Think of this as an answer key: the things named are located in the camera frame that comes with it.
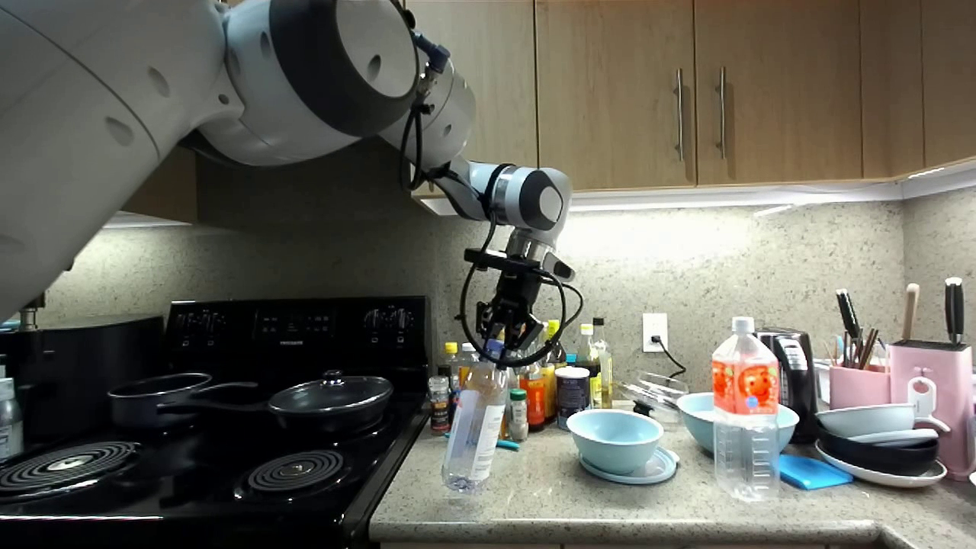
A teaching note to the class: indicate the clear bottle orange label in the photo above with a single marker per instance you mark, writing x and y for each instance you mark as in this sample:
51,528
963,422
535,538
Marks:
745,386

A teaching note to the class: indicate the under cabinet light strip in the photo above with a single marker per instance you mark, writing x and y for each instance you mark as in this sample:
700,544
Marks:
711,196

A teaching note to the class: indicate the white wall outlet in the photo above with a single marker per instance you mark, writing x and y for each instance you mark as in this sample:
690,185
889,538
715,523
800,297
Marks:
656,332

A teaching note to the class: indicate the pink knife block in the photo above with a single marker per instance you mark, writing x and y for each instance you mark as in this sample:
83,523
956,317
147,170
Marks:
942,386

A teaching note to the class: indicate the wooden upper cabinets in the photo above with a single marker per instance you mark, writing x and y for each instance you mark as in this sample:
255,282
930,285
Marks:
610,93

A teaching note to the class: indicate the black electric stove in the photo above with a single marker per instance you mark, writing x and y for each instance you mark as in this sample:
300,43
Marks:
307,332

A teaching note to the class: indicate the large light blue bowl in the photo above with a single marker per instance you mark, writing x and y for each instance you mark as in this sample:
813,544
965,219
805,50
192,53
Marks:
698,416

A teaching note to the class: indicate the small bottle yellow cap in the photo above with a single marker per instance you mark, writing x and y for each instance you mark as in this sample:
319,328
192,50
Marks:
449,350

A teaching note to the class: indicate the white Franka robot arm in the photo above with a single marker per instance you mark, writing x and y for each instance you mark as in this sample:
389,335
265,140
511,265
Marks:
102,101

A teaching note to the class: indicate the clear bottle white label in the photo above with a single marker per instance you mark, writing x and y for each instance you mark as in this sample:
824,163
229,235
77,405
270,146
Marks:
10,416

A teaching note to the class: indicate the clear water bottle blue cap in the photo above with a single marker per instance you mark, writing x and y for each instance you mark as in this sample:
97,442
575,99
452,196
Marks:
471,438

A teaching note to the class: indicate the blue sponge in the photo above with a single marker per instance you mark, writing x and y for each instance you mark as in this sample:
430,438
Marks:
813,474

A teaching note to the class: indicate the pale oil bottle black cap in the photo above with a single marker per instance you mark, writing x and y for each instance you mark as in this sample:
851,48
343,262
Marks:
602,371

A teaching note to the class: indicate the dark jar white lid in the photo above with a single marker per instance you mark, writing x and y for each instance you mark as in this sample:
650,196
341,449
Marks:
571,394

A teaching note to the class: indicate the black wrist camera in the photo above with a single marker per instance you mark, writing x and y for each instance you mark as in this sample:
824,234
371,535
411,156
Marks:
508,262

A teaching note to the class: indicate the white bottle green cap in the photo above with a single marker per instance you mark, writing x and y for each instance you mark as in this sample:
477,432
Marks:
521,416

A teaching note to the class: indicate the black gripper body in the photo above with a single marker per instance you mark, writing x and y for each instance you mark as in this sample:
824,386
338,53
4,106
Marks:
518,291

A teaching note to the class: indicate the light blue plate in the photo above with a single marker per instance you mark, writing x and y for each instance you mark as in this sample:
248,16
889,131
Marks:
661,472

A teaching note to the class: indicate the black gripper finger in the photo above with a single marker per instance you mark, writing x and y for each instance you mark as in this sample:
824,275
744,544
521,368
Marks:
533,332
490,332

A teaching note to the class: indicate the large black pot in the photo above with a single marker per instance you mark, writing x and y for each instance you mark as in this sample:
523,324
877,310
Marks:
81,376

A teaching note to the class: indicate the teal plastic kitchen tool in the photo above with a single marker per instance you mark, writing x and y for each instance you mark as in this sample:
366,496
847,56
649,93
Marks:
508,445

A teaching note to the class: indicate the black electric kettle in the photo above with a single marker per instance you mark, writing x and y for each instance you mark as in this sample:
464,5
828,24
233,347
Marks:
794,368

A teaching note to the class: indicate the light blue shallow bowl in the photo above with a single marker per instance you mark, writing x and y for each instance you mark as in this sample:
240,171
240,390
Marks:
865,419

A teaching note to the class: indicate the orange sauce bottle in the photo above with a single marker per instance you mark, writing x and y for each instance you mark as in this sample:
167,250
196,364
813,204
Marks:
538,399

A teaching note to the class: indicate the small dark spice jar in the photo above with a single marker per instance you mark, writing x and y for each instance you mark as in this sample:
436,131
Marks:
442,401

